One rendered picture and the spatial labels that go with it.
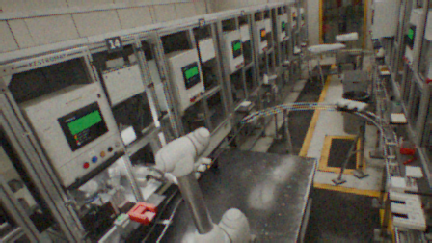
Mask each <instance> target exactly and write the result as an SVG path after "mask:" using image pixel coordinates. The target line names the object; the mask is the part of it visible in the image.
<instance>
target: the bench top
mask: <svg viewBox="0 0 432 243"><path fill-rule="evenodd" d="M222 149H223V148H218V149H217V150H216V152H215V153H213V155H212V156H215V157H216V156H217V155H218V154H219V153H220V152H221V151H222ZM257 153H258V154H257ZM217 161H218V164H219V167H220V169H219V170H216V169H210V168H208V170H207V174H206V175H205V176H204V177H203V178H202V180H201V181H200V182H199V183H198V185H199V187H200V191H201V193H202V198H203V199H204V201H205V205H206V207H207V209H208V213H209V215H210V217H211V221H212V223H213V224H216V225H217V226H218V225H219V223H220V222H221V221H222V217H223V216H224V214H225V212H226V211H228V210H230V209H238V210H240V211H241V212H242V213H243V214H244V215H245V217H246V219H247V220H248V225H249V230H250V234H255V235H256V240H255V241H254V242H253V243H297V237H298V234H299V231H300V227H301V224H302V221H303V215H304V212H305V209H306V203H307V200H308V197H309V192H310V189H311V182H312V179H313V176H314V170H315V167H316V161H317V158H314V157H307V156H293V155H286V154H279V153H266V152H258V151H252V150H238V149H232V148H225V149H224V150H223V151H222V153H221V154H220V155H219V156H218V160H217ZM285 163H286V164H285ZM260 167H261V168H260ZM252 180H253V181H252ZM180 199H181V194H180V193H178V195H177V196H176V198H175V199H174V200H173V201H172V202H171V203H170V204H169V205H168V207H167V208H166V209H165V210H164V211H163V213H162V214H161V215H160V218H159V219H158V220H169V219H170V218H171V215H172V214H173V212H174V209H175V208H176V205H177V204H178V201H180ZM171 221H172V223H171V224H169V226H168V228H167V229H166V231H165V233H164V234H163V237H162V238H161V240H160V242H158V243H195V231H196V228H195V225H194V222H193V221H192V217H191V215H190V214H189V210H188V208H187V204H186V203H185V202H183V201H181V203H180V204H179V205H178V207H177V209H176V212H175V214H174V216H173V218H172V219H171ZM166 225H167V224H155V227H154V229H153V231H152V232H151V233H150V235H149V236H148V239H146V241H145V242H144V243H156V242H157V241H158V239H159V237H160V236H161V234H162V233H163V230H164V229H165V227H166Z"/></svg>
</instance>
